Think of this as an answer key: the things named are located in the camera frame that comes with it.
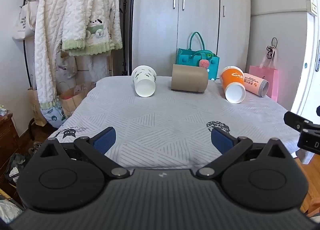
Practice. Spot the dark wooden cabinet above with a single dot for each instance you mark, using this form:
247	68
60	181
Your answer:
9	141

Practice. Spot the grey wardrobe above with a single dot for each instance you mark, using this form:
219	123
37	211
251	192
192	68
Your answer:
160	28

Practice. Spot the white fleece robe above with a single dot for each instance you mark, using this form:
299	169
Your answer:
48	36

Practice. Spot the white paper cup green print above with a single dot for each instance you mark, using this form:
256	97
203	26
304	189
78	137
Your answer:
144	80

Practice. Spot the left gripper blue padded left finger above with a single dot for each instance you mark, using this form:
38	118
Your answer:
95	149

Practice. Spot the pink gift bag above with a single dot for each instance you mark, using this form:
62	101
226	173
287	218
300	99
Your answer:
267	69

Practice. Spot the brown paper bag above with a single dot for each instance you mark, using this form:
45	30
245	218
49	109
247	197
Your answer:
72	98

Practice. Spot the black clothes rack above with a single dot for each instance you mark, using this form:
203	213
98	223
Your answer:
24	50

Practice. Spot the orange and white paper cup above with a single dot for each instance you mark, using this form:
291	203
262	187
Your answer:
232	81

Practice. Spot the teal felt handbag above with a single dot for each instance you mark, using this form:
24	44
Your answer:
202	58

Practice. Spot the brown kraft paper cup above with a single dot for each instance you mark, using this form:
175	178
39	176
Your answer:
189	78

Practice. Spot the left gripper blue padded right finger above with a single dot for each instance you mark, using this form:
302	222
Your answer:
232	150

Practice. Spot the white canvas tote bag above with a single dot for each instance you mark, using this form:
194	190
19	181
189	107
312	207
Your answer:
25	24

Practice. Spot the white green-trimmed fleece pajama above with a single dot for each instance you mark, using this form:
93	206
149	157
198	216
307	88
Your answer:
91	27

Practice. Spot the pink paper cup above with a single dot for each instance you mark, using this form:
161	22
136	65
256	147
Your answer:
256	85

